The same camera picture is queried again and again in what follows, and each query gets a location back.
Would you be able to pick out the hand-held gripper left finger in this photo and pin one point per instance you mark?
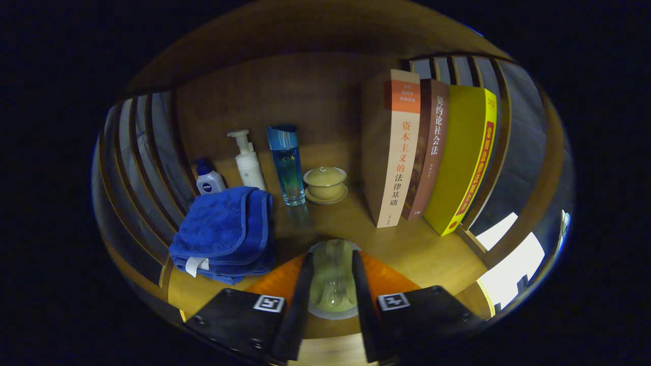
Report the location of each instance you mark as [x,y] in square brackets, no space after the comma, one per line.
[300,305]

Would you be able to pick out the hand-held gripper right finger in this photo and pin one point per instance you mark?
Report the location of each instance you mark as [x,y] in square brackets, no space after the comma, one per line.
[363,310]

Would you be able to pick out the green scrub brush white base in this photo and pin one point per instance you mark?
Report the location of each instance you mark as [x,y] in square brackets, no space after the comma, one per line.
[333,284]

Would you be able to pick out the white side cabinet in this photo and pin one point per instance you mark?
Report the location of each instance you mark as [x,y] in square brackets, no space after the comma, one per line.
[513,269]

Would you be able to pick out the wooden cabinet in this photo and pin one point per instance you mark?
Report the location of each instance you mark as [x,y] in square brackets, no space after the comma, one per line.
[305,86]

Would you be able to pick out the blue folded towel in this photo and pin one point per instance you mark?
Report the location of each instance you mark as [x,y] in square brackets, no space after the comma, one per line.
[224,229]

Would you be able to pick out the yellow lidded cup with saucer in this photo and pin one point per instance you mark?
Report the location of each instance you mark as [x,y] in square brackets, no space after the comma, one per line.
[325,185]

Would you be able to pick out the blue glass bottle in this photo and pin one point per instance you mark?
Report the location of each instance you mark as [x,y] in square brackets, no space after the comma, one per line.
[287,168]

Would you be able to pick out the white pump bottle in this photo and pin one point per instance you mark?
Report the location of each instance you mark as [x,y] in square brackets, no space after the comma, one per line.
[249,170]

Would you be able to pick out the small white blue-capped bottle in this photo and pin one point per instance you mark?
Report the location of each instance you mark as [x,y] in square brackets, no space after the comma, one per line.
[209,183]

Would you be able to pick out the orange and white book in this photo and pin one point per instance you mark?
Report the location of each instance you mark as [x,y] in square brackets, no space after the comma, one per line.
[402,162]

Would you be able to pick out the brown book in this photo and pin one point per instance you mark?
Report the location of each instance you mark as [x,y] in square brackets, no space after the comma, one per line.
[430,152]

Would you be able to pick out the yellow book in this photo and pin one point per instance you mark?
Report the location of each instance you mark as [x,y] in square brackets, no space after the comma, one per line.
[457,162]

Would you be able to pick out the black backdrop cloth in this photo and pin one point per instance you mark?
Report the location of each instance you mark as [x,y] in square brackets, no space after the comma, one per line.
[519,152]

